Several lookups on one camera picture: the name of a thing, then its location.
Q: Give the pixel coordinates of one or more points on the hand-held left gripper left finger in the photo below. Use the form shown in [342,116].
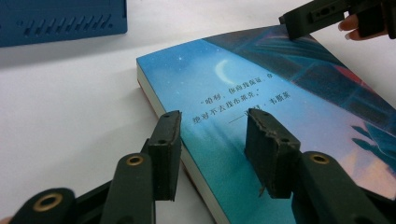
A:
[165,155]

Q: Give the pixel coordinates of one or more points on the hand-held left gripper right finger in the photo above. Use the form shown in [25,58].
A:
[271,155]

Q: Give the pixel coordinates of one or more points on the illustrated blue paperback book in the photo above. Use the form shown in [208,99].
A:
[218,77]

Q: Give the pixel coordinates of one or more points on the blue plastic file rack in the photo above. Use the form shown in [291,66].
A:
[62,18]

